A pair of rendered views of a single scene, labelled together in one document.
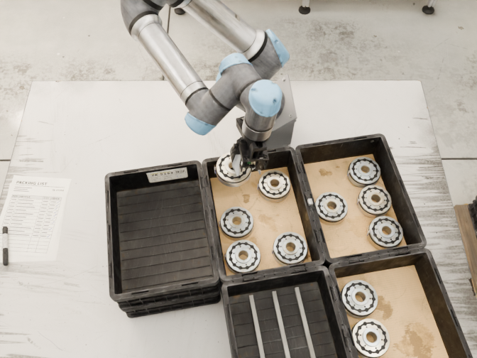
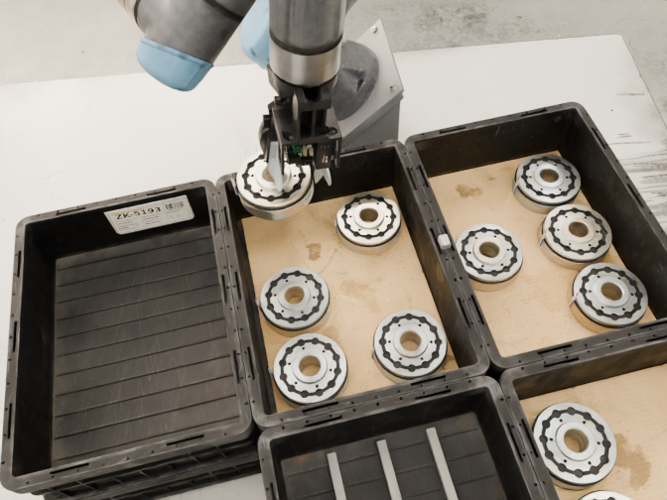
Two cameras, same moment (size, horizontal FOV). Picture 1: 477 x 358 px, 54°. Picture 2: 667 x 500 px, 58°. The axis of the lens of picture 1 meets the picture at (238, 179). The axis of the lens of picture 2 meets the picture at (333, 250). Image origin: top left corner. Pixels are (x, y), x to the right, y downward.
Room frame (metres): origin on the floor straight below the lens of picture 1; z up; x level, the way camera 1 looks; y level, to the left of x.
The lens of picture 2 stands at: (0.19, -0.07, 1.64)
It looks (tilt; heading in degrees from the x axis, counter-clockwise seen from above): 58 degrees down; 2
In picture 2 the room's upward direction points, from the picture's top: 5 degrees counter-clockwise
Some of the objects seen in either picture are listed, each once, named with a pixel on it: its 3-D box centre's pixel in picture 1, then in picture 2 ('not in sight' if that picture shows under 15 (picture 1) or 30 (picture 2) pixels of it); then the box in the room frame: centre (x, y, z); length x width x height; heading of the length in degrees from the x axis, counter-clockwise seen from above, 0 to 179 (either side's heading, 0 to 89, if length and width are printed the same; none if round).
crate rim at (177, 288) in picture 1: (159, 226); (124, 315); (0.55, 0.23, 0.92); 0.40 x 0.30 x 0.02; 11
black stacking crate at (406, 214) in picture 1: (353, 202); (532, 240); (0.66, -0.36, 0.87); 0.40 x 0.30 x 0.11; 11
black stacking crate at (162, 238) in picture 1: (161, 232); (136, 331); (0.55, 0.23, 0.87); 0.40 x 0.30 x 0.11; 11
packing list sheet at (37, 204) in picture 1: (30, 216); not in sight; (0.68, 0.72, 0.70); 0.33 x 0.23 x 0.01; 1
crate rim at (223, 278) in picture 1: (260, 209); (338, 267); (0.61, -0.06, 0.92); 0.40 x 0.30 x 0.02; 11
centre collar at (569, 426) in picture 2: (360, 297); (575, 440); (0.36, -0.35, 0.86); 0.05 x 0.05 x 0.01
